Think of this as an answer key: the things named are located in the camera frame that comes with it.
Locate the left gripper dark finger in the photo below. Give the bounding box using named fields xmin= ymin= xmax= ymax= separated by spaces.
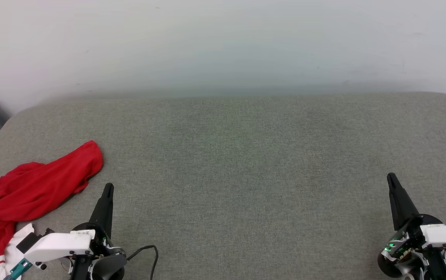
xmin=89 ymin=182 xmax=115 ymax=238

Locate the teal cable connector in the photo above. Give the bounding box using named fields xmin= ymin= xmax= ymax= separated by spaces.
xmin=3 ymin=259 xmax=33 ymax=280

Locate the red and white jersey shirt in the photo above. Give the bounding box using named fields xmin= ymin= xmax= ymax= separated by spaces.
xmin=0 ymin=140 xmax=104 ymax=280

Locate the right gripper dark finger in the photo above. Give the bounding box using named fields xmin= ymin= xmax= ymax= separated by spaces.
xmin=387 ymin=172 xmax=422 ymax=232

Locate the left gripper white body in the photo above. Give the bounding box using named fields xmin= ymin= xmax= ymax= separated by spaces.
xmin=23 ymin=222 xmax=126 ymax=280

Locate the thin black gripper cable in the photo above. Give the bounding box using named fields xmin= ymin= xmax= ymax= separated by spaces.
xmin=126 ymin=245 xmax=159 ymax=280

